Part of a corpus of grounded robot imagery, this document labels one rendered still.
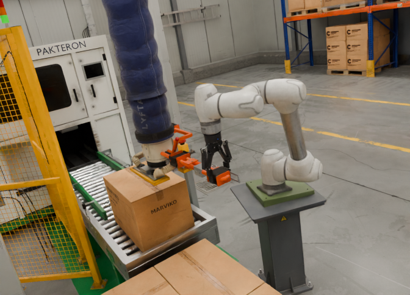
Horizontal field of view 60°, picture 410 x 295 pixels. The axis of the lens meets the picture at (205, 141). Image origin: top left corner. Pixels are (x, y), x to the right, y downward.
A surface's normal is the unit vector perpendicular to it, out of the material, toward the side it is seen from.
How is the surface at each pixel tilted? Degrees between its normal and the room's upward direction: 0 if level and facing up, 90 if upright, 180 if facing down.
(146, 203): 90
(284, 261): 90
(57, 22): 90
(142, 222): 90
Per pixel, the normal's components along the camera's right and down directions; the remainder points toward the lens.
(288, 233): 0.21, 0.29
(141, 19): 0.49, 0.03
